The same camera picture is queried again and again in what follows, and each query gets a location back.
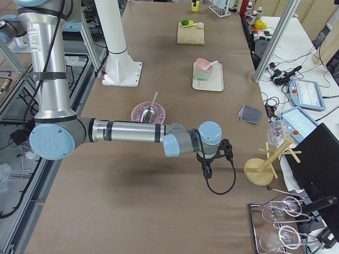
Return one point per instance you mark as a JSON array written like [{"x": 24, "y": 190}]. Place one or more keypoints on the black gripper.
[{"x": 205, "y": 161}]

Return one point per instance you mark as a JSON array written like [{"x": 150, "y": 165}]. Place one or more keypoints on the white ceramic spoon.
[{"x": 209, "y": 65}]

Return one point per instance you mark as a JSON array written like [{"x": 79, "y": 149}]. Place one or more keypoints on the small pink bowl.
[{"x": 201, "y": 63}]

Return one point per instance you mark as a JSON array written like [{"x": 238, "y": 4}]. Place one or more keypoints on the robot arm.
[
  {"x": 59, "y": 131},
  {"x": 13, "y": 29}
]

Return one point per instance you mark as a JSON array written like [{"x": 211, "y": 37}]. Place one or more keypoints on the large pink bowl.
[{"x": 161, "y": 116}]

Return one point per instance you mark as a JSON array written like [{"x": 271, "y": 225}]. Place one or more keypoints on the wooden mug stand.
[{"x": 261, "y": 172}]

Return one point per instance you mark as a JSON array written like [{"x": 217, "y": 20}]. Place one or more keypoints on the grey cleaning cloths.
[{"x": 250, "y": 115}]

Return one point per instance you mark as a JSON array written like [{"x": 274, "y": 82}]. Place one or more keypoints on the metal ice scoop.
[{"x": 149, "y": 113}]

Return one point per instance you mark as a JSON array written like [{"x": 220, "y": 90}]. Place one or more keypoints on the cream rabbit tray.
[{"x": 215, "y": 83}]

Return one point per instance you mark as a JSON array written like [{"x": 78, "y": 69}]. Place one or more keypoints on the upper wine glass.
[{"x": 276, "y": 211}]

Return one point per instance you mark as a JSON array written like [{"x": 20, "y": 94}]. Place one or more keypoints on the wine glass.
[
  {"x": 276, "y": 211},
  {"x": 282, "y": 241}
]

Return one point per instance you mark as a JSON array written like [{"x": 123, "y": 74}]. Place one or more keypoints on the lower wine glass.
[{"x": 282, "y": 241}]

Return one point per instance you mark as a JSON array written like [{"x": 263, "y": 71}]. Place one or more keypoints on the black monitor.
[{"x": 317, "y": 173}]

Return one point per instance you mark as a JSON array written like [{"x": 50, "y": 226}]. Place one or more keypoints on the blue teach pendant tablet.
[{"x": 306, "y": 94}]

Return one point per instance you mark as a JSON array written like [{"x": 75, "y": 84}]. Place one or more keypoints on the bamboo cutting board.
[{"x": 191, "y": 35}]

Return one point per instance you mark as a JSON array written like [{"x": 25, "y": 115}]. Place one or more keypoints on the yellow plastic knife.
[{"x": 190, "y": 25}]

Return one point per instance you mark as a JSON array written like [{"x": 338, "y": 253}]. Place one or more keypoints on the wire glass rack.
[{"x": 274, "y": 226}]

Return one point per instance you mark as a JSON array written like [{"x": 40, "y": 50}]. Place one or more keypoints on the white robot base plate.
[{"x": 121, "y": 70}]

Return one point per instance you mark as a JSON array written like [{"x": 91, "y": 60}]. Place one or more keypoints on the wire cup rack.
[{"x": 223, "y": 8}]

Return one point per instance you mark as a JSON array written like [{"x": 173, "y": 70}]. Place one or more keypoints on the right aluminium frame post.
[{"x": 278, "y": 33}]

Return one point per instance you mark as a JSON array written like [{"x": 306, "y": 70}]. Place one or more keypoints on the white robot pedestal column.
[{"x": 110, "y": 20}]

